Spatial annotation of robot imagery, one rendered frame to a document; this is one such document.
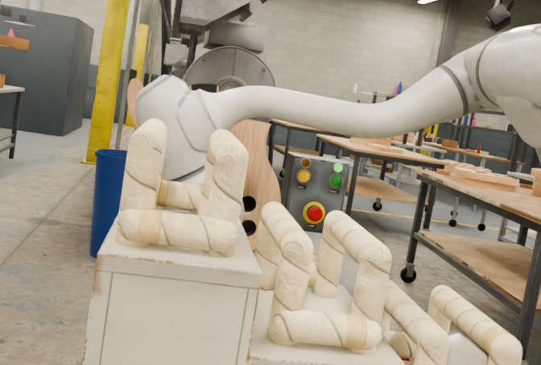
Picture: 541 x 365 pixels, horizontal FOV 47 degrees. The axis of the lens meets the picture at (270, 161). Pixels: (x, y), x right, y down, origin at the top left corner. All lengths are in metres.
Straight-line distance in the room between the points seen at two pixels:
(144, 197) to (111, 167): 3.70
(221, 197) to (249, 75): 1.08
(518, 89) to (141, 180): 0.61
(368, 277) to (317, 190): 1.07
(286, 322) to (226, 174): 0.15
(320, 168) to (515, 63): 0.81
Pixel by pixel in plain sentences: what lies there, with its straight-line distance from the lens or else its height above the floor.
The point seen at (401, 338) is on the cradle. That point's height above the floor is 0.97.
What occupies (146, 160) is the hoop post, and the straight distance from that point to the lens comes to 0.59.
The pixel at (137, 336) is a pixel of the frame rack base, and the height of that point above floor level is 1.03.
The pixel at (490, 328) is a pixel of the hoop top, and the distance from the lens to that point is 0.75.
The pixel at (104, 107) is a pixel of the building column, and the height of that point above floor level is 0.78.
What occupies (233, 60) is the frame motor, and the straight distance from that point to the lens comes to 1.65.
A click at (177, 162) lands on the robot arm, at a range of 1.04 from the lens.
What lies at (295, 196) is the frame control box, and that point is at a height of 1.01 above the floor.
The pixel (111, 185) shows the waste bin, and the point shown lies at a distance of 4.32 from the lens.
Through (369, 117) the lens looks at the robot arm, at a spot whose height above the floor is 1.25.
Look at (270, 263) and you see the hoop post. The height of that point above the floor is 1.06.
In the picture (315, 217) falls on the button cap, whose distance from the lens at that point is 1.68.
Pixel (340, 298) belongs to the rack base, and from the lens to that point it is 0.82.
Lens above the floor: 1.26
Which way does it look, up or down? 6 degrees down
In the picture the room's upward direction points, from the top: 9 degrees clockwise
